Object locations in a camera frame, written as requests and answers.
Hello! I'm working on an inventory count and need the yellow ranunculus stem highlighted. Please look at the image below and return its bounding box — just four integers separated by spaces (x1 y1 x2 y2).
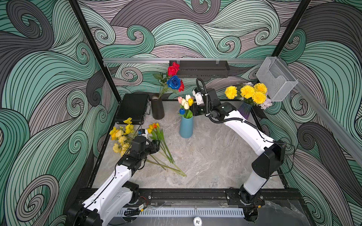
123 117 186 176

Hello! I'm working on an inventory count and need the pale yellow blossom spray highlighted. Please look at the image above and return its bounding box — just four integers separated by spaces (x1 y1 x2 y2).
109 126 182 173

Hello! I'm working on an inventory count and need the yellow flower bunch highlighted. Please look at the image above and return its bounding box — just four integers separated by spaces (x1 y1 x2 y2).
146 153 187 177

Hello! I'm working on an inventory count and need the teal ceramic vase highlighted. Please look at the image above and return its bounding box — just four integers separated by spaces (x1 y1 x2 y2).
179 117 194 138

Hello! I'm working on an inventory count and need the black cylindrical vase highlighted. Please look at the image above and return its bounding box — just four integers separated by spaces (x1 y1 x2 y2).
150 94 165 120

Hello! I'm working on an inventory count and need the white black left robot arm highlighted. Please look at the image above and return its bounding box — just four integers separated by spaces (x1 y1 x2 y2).
65 135 160 226

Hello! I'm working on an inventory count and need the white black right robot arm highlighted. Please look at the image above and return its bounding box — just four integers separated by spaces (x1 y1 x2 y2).
191 88 286 204

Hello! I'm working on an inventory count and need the purple glass vase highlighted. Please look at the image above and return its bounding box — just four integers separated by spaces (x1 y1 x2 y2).
238 102 252 120

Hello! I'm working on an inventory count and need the yellow tulip bouquet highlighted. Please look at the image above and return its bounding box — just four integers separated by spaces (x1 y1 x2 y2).
177 95 194 119

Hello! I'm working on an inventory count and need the black hanging tray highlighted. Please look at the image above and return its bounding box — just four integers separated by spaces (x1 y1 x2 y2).
169 60 230 79

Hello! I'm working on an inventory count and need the blue rose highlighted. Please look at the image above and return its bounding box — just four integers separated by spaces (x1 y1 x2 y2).
166 75 181 90

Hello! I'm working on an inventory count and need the black ribbed hard case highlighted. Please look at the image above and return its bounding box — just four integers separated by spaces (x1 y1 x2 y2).
116 93 149 125

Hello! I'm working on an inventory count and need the yellow carnation bouquet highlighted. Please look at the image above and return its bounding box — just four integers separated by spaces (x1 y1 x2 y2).
224 82 273 110

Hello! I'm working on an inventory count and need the red rose stem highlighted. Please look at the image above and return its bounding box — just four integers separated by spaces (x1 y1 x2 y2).
153 62 185 99

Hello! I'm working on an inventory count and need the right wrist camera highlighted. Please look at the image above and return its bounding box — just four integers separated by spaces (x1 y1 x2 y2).
192 89 204 105

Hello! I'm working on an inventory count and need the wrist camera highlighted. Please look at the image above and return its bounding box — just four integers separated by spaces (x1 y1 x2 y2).
138 129 149 139
192 89 204 105

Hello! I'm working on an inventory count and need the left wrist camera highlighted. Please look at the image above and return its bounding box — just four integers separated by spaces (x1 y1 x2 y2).
138 129 149 139

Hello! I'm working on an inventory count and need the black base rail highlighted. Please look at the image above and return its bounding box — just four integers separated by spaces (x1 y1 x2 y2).
139 188 302 206

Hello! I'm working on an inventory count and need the clear acrylic wall box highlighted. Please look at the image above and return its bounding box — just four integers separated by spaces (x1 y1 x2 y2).
256 56 298 102

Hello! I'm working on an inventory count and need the white slotted cable duct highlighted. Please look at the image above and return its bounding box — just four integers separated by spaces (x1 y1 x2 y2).
133 208 245 218

